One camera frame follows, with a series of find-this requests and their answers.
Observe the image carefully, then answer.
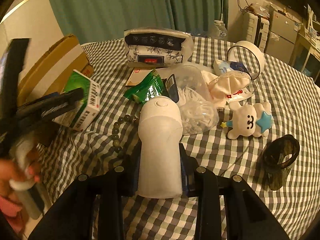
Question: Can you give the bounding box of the blue white tissue packet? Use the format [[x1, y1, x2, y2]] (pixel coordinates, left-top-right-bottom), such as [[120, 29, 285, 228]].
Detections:
[[213, 60, 249, 76]]

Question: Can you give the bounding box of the white plush bunny toy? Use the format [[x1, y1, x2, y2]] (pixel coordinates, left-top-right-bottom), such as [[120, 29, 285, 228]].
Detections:
[[221, 102, 273, 139]]

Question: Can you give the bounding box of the white suitcase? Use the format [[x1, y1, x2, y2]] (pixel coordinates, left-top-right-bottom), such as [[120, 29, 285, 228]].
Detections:
[[241, 12, 270, 52]]

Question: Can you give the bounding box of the large clear water bottle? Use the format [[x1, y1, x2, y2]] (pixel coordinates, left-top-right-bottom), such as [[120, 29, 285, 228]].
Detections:
[[208, 20, 227, 41]]

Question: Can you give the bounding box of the person left hand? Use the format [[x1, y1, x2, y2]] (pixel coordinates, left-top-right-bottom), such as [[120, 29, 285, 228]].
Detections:
[[0, 147, 41, 204]]

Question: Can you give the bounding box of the floral tissue pack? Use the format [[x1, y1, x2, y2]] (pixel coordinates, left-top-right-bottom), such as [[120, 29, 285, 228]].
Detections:
[[124, 27, 194, 69]]

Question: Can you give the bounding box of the dark blue small pouch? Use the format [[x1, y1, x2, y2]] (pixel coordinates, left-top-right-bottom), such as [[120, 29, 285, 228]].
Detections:
[[165, 74, 180, 103]]

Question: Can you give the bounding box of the checkered tablecloth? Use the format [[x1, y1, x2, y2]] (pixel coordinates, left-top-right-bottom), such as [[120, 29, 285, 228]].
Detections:
[[41, 39, 319, 239]]

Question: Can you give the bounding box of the green bead bracelet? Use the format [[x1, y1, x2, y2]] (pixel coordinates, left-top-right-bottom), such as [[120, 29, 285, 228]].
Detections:
[[111, 114, 139, 156]]

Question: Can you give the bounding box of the green white medicine box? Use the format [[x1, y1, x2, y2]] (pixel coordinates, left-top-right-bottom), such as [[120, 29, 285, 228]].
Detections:
[[53, 69, 100, 132]]

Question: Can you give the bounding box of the white round container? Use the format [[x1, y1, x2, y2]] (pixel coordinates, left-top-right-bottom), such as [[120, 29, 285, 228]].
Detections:
[[227, 41, 266, 80]]

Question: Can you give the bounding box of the grey mini fridge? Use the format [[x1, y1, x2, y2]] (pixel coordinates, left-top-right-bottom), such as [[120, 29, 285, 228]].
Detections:
[[265, 5, 299, 64]]

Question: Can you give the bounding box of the green curtain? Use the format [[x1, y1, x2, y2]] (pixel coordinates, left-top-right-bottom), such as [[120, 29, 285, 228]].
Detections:
[[49, 0, 228, 43]]

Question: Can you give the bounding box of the red beige box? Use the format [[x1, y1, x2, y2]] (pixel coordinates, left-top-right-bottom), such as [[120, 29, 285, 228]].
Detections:
[[125, 68, 153, 87]]

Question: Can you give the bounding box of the dark translucent cup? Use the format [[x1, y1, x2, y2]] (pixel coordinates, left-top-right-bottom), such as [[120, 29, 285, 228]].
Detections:
[[263, 134, 300, 191]]

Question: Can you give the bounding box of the clear plastic cotton swab box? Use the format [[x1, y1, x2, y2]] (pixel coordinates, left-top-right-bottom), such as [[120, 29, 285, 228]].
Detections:
[[171, 64, 219, 135]]

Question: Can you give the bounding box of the white plastic bottle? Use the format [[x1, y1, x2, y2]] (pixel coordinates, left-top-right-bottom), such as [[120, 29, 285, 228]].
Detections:
[[137, 96, 183, 199]]

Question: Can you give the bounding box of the green snack packet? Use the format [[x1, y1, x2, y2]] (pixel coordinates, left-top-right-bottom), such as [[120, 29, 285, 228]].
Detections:
[[124, 69, 168, 104]]

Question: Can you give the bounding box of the cardboard box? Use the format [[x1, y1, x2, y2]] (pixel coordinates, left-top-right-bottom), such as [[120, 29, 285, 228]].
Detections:
[[17, 34, 94, 106]]

